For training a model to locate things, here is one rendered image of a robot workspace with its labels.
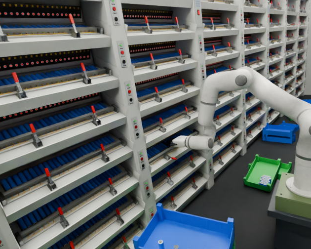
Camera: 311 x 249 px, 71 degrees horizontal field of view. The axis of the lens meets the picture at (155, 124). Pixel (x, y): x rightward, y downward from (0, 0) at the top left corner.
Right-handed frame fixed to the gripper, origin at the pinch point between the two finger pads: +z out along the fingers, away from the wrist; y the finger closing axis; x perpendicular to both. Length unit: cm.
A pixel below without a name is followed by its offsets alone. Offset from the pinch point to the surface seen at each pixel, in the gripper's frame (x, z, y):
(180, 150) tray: 7.7, -4.1, -2.7
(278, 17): -82, -10, -241
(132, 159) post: -4.3, -5.2, 38.7
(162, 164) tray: 8.5, -5.4, 18.3
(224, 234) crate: 16, -61, 47
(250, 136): 44, 2, -128
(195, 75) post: -39, -9, -31
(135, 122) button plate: -24.4, -10.3, 34.1
